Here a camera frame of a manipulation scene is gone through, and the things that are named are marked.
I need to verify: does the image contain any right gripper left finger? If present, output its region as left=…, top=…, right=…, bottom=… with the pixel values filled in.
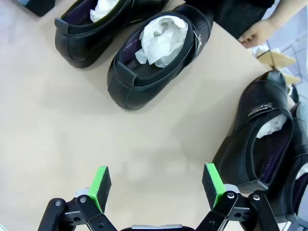
left=37, top=166, right=118, bottom=231

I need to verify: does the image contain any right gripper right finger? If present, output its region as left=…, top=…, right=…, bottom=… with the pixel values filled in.
left=194, top=163, right=281, bottom=231

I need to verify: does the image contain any black leather loafer shoe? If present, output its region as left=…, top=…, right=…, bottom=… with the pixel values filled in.
left=107, top=3, right=214, bottom=111
left=211, top=69, right=295, bottom=194
left=270, top=84, right=308, bottom=223
left=54, top=0, right=170, bottom=68

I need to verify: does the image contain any person's left forearm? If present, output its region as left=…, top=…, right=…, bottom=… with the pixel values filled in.
left=271, top=3, right=308, bottom=31

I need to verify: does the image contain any black shoe stand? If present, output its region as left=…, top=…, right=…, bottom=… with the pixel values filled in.
left=16, top=0, right=57, bottom=18

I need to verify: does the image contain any person's left hand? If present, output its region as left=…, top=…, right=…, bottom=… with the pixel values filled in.
left=239, top=19, right=284, bottom=48

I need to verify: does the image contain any white crumpled stuffing paper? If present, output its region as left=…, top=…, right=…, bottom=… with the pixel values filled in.
left=90, top=0, right=120, bottom=24
left=295, top=165, right=308, bottom=180
left=134, top=15, right=189, bottom=68
left=256, top=113, right=288, bottom=139

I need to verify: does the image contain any brown cardboard box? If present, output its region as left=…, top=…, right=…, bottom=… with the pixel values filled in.
left=255, top=47, right=303, bottom=85

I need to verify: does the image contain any person's black-clothed torso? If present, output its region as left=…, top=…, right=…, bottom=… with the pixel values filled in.
left=184, top=0, right=282, bottom=40

